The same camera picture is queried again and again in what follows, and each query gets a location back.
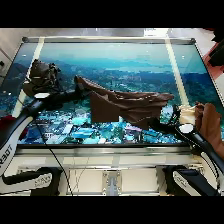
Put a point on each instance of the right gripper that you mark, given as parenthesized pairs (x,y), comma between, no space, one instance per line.
(158,125)

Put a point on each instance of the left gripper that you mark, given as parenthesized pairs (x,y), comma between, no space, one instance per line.
(81,90)

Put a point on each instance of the brown T-shirt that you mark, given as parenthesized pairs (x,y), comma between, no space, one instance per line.
(126,105)

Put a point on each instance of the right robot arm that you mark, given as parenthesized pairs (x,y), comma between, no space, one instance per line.
(200,141)

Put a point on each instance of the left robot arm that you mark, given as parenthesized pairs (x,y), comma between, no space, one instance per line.
(13,133)

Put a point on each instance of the beige garment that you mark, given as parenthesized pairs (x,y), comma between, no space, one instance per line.
(186,114)

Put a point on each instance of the orange-brown garment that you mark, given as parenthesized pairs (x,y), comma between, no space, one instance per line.
(211,130)

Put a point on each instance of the red garment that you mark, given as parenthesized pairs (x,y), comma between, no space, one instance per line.
(8,121)

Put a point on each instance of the silver frame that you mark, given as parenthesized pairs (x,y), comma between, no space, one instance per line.
(111,181)

